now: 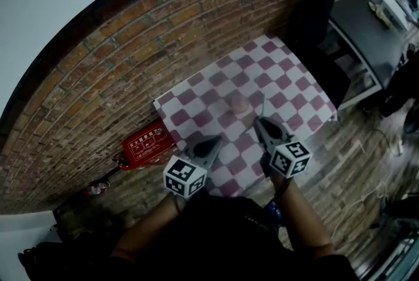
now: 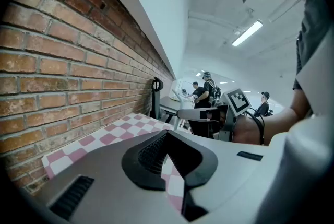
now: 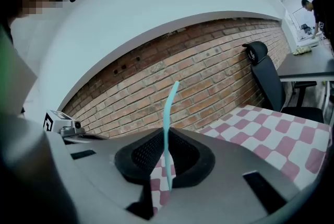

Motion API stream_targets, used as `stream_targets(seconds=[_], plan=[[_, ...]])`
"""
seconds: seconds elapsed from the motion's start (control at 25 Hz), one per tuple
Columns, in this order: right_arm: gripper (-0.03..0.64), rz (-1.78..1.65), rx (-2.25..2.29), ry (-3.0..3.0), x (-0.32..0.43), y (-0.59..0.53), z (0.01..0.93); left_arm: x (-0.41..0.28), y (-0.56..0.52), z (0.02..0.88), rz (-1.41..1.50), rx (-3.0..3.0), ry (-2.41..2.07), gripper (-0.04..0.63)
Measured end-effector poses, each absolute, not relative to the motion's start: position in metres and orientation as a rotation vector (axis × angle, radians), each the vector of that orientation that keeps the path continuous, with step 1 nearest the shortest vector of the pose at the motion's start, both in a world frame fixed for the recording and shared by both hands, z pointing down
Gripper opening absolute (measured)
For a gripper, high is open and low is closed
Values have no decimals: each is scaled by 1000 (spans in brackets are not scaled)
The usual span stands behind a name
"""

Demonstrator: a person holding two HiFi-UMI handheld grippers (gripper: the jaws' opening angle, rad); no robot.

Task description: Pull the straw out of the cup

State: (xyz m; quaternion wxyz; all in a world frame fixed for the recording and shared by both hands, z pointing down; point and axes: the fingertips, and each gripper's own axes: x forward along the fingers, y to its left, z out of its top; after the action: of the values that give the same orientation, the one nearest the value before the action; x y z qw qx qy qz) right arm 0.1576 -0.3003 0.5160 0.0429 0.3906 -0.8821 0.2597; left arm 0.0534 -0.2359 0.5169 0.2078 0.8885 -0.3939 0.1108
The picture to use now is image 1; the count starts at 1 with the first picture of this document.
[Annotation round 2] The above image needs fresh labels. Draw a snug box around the black wheeled chair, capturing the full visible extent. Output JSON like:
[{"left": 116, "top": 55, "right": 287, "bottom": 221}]
[{"left": 381, "top": 43, "right": 419, "bottom": 136}]

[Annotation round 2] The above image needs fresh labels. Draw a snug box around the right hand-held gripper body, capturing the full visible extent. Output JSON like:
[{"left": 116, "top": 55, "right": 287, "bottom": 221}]
[{"left": 260, "top": 122, "right": 312, "bottom": 180}]

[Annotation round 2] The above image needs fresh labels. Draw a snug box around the red metal box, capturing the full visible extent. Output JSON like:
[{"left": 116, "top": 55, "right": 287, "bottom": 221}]
[{"left": 121, "top": 120, "right": 175, "bottom": 172}]

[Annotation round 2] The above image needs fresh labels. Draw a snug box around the dark grey cabinet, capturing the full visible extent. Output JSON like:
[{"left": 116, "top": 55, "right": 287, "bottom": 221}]
[{"left": 328, "top": 0, "right": 406, "bottom": 111}]

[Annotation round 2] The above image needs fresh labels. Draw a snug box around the person's left forearm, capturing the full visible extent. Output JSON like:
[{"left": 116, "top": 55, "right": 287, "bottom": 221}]
[{"left": 110, "top": 194, "right": 186, "bottom": 263}]

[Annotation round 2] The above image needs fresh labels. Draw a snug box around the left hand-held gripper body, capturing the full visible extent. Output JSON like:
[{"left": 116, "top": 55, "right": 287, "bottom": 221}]
[{"left": 162, "top": 138, "right": 217, "bottom": 201}]

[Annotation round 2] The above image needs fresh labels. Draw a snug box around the clear plastic cup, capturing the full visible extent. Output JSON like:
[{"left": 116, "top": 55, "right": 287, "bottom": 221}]
[{"left": 228, "top": 92, "right": 252, "bottom": 114}]

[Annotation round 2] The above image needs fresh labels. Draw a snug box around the white power strip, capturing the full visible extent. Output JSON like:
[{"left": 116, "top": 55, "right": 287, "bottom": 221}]
[{"left": 392, "top": 137, "right": 407, "bottom": 156}]

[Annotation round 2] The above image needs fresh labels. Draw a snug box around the person's right forearm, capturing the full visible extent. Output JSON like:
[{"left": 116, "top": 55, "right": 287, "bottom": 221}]
[{"left": 270, "top": 174, "right": 337, "bottom": 259}]

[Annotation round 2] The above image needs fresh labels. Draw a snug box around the red white checkered tablecloth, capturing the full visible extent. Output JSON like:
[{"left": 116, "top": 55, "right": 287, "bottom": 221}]
[{"left": 153, "top": 35, "right": 338, "bottom": 198}]

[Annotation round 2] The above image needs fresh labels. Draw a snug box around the white floor cable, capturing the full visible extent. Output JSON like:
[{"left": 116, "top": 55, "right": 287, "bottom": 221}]
[{"left": 329, "top": 174, "right": 395, "bottom": 236}]

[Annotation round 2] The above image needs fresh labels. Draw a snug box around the black chair with dark jacket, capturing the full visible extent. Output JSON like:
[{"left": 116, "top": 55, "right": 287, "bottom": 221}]
[{"left": 287, "top": 0, "right": 352, "bottom": 110}]

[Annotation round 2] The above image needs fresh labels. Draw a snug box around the person's dark clothing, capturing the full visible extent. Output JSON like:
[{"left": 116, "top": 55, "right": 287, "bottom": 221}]
[{"left": 106, "top": 188, "right": 363, "bottom": 281}]

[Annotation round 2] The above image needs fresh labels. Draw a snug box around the black bag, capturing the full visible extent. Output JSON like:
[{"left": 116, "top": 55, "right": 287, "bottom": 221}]
[{"left": 17, "top": 233, "right": 111, "bottom": 281}]

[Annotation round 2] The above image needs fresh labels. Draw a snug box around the white appliance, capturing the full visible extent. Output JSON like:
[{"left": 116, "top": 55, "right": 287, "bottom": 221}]
[{"left": 369, "top": 0, "right": 419, "bottom": 33}]

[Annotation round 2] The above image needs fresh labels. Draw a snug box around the thin pale straw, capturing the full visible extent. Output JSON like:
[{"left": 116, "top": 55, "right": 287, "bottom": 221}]
[{"left": 259, "top": 92, "right": 268, "bottom": 119}]

